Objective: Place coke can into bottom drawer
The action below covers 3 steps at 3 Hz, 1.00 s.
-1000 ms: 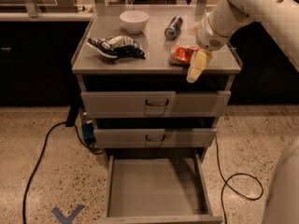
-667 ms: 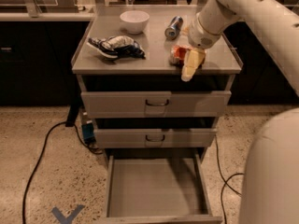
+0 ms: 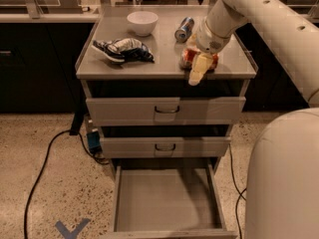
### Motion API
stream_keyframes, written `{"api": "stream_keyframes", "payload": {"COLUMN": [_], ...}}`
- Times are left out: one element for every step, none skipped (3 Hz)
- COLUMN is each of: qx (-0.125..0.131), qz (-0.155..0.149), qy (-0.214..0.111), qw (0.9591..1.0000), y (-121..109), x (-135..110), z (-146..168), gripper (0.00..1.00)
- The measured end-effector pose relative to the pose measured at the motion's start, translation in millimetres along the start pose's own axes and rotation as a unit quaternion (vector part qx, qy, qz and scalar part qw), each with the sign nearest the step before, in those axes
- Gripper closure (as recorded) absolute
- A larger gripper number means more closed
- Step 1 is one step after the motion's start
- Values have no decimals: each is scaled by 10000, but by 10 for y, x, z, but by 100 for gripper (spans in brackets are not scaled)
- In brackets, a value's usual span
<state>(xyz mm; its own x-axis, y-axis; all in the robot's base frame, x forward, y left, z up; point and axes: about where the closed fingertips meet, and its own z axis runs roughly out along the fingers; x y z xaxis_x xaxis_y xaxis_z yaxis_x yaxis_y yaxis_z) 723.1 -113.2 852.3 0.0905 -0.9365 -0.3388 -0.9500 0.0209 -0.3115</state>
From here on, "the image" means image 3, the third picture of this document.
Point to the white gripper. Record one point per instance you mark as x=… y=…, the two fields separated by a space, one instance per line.
x=208 y=39

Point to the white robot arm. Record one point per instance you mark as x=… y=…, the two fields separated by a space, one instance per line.
x=282 y=188

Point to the blue silver energy drink can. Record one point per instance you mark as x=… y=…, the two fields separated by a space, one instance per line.
x=184 y=30

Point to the grey top drawer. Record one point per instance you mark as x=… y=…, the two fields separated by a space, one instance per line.
x=141 y=111

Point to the grey metal drawer cabinet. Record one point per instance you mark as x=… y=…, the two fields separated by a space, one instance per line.
x=164 y=78

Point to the grey middle drawer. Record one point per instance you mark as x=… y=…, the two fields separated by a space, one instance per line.
x=144 y=147

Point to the grey open bottom drawer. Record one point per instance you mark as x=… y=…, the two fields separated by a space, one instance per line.
x=169 y=202

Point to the white ceramic bowl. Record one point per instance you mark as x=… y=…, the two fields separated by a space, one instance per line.
x=142 y=23

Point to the blue white chip bag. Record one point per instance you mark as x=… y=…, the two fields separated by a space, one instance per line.
x=125 y=50

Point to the blue power adapter box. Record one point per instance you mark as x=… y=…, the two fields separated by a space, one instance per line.
x=93 y=139

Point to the black top drawer handle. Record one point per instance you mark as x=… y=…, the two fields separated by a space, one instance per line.
x=166 y=111

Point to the black drawer handle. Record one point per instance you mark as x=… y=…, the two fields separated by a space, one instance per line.
x=165 y=147
x=166 y=111

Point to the black middle drawer handle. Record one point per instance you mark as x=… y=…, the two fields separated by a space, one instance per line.
x=165 y=147

